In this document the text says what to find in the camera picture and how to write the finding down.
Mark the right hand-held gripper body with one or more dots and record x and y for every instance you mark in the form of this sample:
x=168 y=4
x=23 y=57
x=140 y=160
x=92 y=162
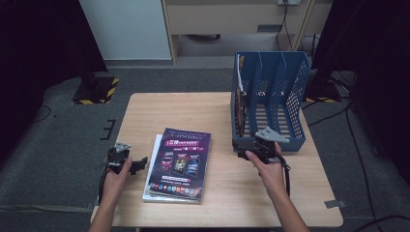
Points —
x=267 y=148

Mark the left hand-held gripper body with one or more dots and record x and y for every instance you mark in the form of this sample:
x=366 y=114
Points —
x=117 y=154

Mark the blue file rack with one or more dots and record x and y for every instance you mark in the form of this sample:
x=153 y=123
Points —
x=267 y=145

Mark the white picture-grid magazine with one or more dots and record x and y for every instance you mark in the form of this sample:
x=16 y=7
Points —
x=154 y=151

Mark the purple magazine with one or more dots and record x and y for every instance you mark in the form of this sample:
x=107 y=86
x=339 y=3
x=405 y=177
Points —
x=180 y=164

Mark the person's left hand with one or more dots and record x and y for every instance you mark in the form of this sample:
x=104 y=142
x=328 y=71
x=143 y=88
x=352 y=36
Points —
x=114 y=185

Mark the person's right hand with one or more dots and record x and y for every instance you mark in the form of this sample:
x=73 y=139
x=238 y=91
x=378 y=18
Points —
x=274 y=177

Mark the grey tape piece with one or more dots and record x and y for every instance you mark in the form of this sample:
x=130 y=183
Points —
x=91 y=205
x=335 y=204

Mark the black curtain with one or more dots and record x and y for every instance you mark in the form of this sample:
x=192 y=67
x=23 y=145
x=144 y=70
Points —
x=374 y=64
x=38 y=64

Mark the white cabinet panel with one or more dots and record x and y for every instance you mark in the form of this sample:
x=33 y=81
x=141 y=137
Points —
x=125 y=29

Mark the light wooden desk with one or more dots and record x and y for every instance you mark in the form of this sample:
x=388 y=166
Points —
x=225 y=16

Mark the white power socket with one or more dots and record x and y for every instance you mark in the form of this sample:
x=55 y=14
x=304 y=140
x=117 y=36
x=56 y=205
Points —
x=288 y=2

